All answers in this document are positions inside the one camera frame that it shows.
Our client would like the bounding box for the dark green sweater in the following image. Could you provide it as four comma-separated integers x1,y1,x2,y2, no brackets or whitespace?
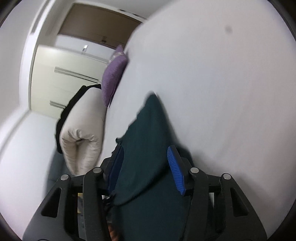
111,94,191,240

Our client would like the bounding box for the dark grey headboard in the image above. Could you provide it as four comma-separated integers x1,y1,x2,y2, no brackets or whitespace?
45,151,72,194

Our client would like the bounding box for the beige folded duvet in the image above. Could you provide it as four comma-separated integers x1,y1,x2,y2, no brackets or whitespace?
59,87,106,176

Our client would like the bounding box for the black garment behind duvet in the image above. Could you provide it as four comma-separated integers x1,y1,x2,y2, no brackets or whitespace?
55,84,101,154

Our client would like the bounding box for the white bed sheet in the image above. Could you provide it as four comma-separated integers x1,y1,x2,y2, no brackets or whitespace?
100,1,295,236

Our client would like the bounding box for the purple cushion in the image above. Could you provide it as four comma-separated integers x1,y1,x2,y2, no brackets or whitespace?
101,45,128,107

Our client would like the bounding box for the brown door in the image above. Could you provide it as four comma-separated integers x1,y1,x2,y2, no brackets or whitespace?
59,3,141,49

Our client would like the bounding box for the cream wardrobe with handles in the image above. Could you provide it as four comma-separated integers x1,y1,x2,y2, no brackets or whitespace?
30,45,108,119

